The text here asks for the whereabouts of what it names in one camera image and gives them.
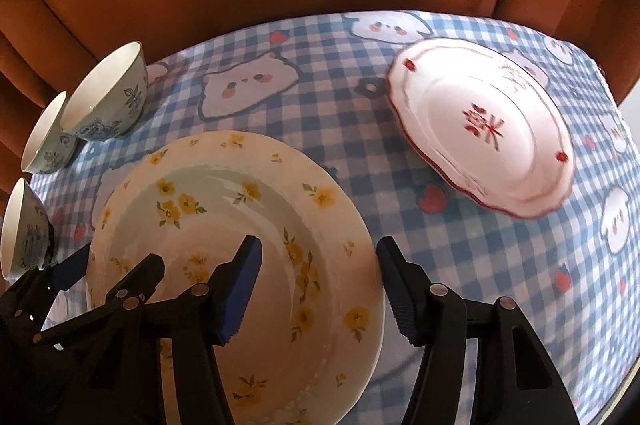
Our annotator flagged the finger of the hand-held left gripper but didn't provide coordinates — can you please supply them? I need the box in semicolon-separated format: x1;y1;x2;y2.
0;242;93;347
102;253;166;306

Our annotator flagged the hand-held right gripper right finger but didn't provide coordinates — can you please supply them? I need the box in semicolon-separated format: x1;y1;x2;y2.
376;236;582;425

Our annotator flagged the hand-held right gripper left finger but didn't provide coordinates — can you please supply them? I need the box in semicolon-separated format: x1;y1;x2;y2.
55;235;264;425

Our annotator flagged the blue floral bowl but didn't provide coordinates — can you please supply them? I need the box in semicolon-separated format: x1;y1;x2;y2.
21;91;83;176
0;177;56;283
60;41;149;142

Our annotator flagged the yellow floral plate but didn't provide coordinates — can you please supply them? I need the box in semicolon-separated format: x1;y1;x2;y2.
86;131;386;423

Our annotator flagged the red-rimmed white plate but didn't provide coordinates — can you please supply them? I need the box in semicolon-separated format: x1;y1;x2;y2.
387;37;576;220

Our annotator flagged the blue checked bear tablecloth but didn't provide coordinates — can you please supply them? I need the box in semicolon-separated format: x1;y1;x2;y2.
25;10;632;425

